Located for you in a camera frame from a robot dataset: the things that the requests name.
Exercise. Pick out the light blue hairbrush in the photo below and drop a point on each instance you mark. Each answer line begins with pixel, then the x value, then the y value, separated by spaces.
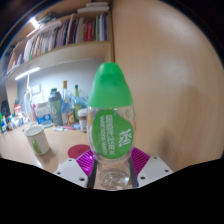
pixel 46 124

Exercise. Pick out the clear bottle with green cap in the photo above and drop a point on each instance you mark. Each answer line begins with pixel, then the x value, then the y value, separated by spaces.
pixel 110 100

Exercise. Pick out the white mug with green rim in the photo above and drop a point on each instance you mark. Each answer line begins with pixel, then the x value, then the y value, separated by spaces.
pixel 37 138

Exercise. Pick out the brown jar with white label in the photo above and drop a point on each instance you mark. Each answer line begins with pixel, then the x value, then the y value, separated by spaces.
pixel 83 119

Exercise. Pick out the clear bottle with yellow cap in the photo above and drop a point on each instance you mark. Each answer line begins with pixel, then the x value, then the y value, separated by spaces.
pixel 67 110

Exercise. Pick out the white wall socket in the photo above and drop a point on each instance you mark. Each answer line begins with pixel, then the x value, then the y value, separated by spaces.
pixel 36 89

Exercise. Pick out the blue and white box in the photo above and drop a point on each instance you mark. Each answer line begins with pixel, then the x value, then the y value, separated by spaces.
pixel 43 113

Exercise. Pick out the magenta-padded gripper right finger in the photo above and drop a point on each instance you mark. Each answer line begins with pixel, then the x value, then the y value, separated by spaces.
pixel 154 168

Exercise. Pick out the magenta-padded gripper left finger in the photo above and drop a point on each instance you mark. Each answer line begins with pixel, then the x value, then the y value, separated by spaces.
pixel 70 170

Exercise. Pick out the green glass bottle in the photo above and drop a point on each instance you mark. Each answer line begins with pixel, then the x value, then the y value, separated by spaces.
pixel 77 105

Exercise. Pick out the flat round red coaster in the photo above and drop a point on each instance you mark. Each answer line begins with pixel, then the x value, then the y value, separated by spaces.
pixel 77 150

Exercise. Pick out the white under-shelf light bar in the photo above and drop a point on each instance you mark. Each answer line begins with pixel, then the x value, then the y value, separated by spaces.
pixel 27 73

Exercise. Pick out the grey shaker bottle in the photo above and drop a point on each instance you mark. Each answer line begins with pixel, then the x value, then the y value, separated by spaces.
pixel 55 108

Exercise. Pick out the ceiling light tube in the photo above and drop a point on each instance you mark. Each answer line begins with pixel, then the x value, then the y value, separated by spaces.
pixel 34 22

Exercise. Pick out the small bottle with red label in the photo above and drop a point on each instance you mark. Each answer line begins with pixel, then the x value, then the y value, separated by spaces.
pixel 17 109

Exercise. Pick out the wooden shelf unit with books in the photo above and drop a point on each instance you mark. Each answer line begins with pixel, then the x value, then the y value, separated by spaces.
pixel 66 36

